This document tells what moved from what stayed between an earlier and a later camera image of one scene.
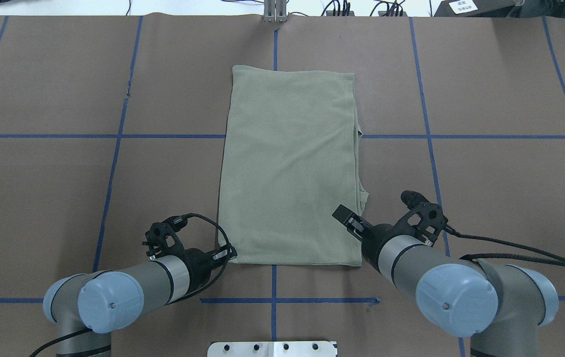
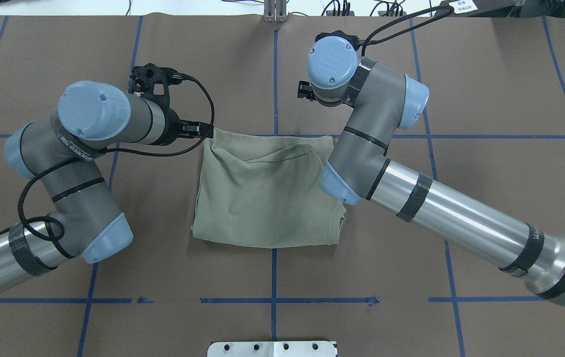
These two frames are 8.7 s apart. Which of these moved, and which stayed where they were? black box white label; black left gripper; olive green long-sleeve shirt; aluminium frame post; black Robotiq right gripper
Moved: black left gripper; olive green long-sleeve shirt; black Robotiq right gripper
Stayed: black box white label; aluminium frame post
